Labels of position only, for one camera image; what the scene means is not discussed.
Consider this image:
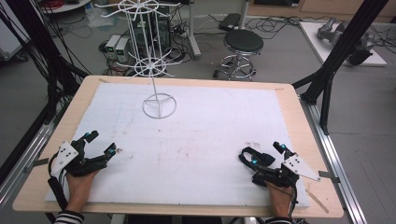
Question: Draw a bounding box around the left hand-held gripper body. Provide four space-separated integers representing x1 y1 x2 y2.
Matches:
50 138 109 178

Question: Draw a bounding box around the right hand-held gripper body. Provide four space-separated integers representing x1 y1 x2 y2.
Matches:
251 154 322 189

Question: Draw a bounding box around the person's left hand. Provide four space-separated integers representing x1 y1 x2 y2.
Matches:
64 169 100 206

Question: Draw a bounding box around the person's right hand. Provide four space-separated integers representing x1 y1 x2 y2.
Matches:
266 185 296 213

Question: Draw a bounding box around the grey metal clamp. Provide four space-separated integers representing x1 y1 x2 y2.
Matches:
318 170 341 185
23 157 50 175

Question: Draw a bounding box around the long tape strip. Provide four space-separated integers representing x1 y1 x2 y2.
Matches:
305 189 331 215

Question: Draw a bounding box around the white foam board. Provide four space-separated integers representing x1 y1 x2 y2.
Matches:
45 82 311 208

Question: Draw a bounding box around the grey bench power supply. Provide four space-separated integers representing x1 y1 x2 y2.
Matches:
105 34 122 61
114 37 131 63

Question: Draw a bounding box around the white floor board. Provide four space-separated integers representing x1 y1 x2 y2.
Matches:
298 21 389 68

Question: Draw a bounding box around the black round stool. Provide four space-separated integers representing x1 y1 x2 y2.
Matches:
213 29 265 82

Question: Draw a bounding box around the grey equipment case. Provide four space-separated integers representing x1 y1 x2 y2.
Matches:
0 17 31 63

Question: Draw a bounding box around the black computer tower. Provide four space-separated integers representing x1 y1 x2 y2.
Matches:
133 4 173 54

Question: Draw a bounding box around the round white table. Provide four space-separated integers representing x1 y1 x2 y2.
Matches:
39 0 92 15

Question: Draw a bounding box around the flat black box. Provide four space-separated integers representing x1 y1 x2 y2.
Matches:
218 12 243 33

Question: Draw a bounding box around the white pole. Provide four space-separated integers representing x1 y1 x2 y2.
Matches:
237 0 252 31

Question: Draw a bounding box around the grey table leg stand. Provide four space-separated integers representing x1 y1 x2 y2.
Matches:
186 0 203 61

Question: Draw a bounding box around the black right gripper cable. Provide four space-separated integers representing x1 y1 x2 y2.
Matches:
288 184 301 219

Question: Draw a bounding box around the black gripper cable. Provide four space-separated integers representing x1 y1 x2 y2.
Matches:
288 184 301 219
46 151 70 211

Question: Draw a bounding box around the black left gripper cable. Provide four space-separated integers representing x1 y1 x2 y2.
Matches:
46 151 70 211

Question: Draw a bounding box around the aluminium rail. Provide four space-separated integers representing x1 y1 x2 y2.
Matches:
0 119 64 208
299 94 369 224

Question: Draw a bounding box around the white wire display rack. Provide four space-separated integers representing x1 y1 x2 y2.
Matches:
94 0 181 120

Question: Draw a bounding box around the black metal frame stand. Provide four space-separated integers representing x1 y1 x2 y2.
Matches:
291 0 390 136
0 0 92 185

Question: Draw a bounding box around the tangle of black floor cables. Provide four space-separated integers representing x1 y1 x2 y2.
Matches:
205 13 396 55

